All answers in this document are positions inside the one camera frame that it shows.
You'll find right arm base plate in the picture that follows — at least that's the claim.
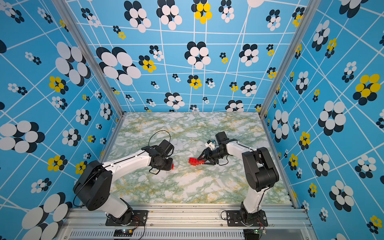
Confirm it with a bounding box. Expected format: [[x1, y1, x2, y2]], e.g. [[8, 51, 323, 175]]
[[226, 210, 269, 228]]

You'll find aluminium corner post left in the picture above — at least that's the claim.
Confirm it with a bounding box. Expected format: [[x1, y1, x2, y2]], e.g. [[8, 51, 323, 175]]
[[52, 1, 124, 118]]

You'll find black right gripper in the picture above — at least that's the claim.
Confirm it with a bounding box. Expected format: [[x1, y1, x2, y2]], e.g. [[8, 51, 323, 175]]
[[197, 148, 226, 165]]

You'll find controller board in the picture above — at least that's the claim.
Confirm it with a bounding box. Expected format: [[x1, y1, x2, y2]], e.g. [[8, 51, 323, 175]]
[[244, 229, 266, 240], [113, 229, 134, 239]]

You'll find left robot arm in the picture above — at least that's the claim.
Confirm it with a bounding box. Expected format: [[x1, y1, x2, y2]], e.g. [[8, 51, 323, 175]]
[[73, 140, 175, 225]]

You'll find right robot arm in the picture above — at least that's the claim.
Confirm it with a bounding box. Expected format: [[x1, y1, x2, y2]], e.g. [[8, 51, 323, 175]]
[[196, 132, 280, 227]]

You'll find left controller board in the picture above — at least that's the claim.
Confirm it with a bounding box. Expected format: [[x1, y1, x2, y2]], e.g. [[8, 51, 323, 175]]
[[113, 229, 134, 239]]

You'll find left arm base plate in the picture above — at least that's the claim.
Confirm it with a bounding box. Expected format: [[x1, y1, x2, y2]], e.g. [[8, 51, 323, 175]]
[[105, 210, 149, 227]]

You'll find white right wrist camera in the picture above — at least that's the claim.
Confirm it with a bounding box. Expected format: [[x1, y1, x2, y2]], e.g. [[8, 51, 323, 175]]
[[205, 140, 216, 150]]

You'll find aluminium corner post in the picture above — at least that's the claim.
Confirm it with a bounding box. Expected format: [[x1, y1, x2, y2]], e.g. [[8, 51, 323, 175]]
[[260, 0, 321, 118], [52, 1, 124, 118]]

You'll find right controller board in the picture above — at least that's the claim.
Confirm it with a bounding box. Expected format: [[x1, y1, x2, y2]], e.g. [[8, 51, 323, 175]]
[[244, 229, 266, 240]]

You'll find red stepped lego assembly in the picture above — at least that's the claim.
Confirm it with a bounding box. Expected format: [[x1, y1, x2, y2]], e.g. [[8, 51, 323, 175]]
[[189, 158, 205, 166]]

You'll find aluminium corner post right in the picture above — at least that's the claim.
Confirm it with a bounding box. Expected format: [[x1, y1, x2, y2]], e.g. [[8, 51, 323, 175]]
[[260, 0, 321, 118]]

